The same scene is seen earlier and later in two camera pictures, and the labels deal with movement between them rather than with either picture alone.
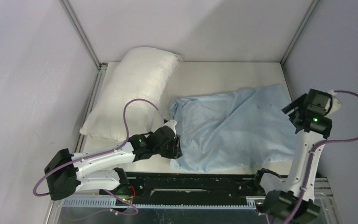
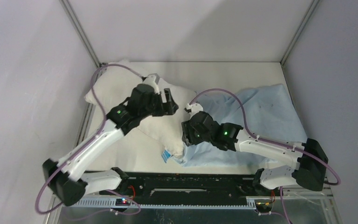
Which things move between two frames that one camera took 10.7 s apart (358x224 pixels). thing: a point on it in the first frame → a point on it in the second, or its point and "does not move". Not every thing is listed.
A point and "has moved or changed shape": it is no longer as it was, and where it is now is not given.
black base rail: [218, 189] does not move
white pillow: [141, 73] has moved or changed shape
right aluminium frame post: [313, 6] does not move
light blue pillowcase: [230, 128] has moved or changed shape
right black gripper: [299, 102] → [187, 134]
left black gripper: [175, 151] → [167, 108]
